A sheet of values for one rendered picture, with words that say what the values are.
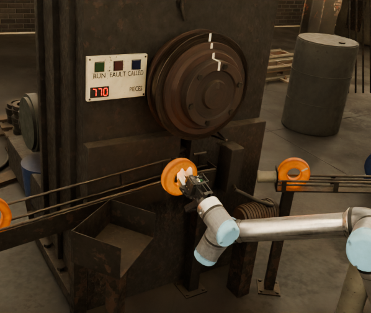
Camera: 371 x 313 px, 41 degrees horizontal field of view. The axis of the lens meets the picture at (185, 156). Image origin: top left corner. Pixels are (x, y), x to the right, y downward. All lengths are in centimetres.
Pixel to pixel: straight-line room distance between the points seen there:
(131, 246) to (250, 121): 95
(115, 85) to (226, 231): 76
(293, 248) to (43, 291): 149
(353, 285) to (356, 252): 95
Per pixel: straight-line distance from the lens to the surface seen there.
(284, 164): 238
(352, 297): 255
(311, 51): 472
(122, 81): 205
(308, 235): 178
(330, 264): 310
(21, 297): 266
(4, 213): 199
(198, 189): 183
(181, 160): 192
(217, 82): 201
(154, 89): 201
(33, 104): 318
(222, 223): 173
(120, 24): 201
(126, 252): 191
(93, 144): 209
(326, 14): 626
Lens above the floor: 174
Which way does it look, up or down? 25 degrees down
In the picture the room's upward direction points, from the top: 6 degrees clockwise
